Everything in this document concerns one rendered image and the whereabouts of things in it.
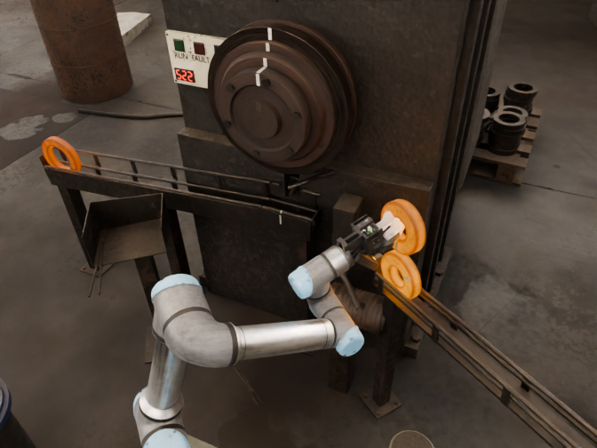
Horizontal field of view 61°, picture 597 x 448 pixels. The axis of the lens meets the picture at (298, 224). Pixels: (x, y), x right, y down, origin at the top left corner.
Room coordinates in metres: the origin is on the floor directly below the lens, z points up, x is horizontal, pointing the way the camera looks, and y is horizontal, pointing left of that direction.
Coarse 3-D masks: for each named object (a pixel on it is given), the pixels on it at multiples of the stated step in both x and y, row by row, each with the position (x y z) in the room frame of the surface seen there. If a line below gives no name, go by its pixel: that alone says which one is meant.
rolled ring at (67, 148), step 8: (48, 144) 1.91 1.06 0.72; (56, 144) 1.89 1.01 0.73; (64, 144) 1.89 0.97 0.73; (48, 152) 1.93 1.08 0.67; (64, 152) 1.87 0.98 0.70; (72, 152) 1.87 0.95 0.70; (48, 160) 1.93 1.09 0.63; (56, 160) 1.94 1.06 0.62; (72, 160) 1.86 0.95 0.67; (80, 160) 1.88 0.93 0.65; (64, 168) 1.91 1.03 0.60; (72, 168) 1.87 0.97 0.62; (80, 168) 1.88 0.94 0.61
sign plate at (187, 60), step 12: (168, 36) 1.72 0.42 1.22; (180, 36) 1.70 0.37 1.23; (192, 36) 1.68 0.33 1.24; (204, 36) 1.66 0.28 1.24; (216, 36) 1.66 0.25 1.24; (168, 48) 1.73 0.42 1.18; (192, 48) 1.68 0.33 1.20; (204, 48) 1.66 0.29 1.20; (180, 60) 1.71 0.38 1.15; (192, 60) 1.69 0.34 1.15; (204, 60) 1.66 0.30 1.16; (180, 72) 1.71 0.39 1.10; (192, 72) 1.69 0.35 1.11; (204, 72) 1.67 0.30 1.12; (192, 84) 1.69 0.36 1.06; (204, 84) 1.67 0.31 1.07
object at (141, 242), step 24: (96, 216) 1.49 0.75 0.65; (120, 216) 1.50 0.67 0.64; (144, 216) 1.51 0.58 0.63; (168, 216) 1.52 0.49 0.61; (96, 240) 1.41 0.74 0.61; (120, 240) 1.42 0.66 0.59; (144, 240) 1.40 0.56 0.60; (168, 240) 1.40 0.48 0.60; (144, 264) 1.38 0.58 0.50; (144, 288) 1.38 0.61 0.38
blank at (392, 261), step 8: (384, 256) 1.13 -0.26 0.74; (392, 256) 1.10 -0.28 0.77; (400, 256) 1.08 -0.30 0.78; (408, 256) 1.08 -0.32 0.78; (384, 264) 1.13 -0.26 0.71; (392, 264) 1.10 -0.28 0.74; (400, 264) 1.07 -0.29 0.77; (408, 264) 1.05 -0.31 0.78; (384, 272) 1.12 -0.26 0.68; (392, 272) 1.11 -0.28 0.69; (408, 272) 1.04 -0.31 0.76; (416, 272) 1.04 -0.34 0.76; (392, 280) 1.09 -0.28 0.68; (400, 280) 1.09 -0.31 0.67; (408, 280) 1.03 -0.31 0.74; (416, 280) 1.02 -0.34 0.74; (400, 288) 1.05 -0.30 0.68; (408, 288) 1.03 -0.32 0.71; (416, 288) 1.01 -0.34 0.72; (408, 296) 1.02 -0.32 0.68; (416, 296) 1.03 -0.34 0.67
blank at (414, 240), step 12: (396, 204) 1.08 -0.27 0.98; (408, 204) 1.07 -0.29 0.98; (396, 216) 1.08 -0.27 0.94; (408, 216) 1.04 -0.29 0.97; (420, 216) 1.04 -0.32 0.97; (408, 228) 1.03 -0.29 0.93; (420, 228) 1.02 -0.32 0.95; (408, 240) 1.03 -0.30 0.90; (420, 240) 1.00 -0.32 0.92; (408, 252) 1.02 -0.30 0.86
